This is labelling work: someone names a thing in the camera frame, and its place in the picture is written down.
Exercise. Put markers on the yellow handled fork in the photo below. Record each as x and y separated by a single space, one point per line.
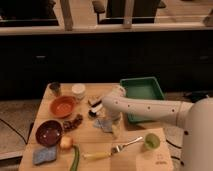
113 150

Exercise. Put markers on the white cup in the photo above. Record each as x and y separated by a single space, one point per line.
79 90

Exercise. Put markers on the blue sponge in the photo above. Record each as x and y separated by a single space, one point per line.
44 155

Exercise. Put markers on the small blue-grey towel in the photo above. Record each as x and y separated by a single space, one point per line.
104 124

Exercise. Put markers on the dark red bowl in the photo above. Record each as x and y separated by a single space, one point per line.
49 133

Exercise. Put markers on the orange bowl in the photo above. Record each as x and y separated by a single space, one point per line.
62 106

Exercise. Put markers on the black and white brush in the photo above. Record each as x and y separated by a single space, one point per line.
94 111

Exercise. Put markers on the brown nut cluster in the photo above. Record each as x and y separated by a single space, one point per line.
73 124

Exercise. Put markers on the yellow onion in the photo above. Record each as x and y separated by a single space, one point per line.
66 142

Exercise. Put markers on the green plastic tray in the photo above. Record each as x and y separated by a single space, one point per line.
142 88

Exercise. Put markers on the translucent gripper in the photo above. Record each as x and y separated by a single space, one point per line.
116 128

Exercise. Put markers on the green cup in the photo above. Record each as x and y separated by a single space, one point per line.
151 142

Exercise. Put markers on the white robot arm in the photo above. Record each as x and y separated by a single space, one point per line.
196 120

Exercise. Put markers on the wooden cutting board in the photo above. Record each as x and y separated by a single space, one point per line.
137 157

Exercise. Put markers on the dark handled brush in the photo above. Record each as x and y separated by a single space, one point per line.
94 100

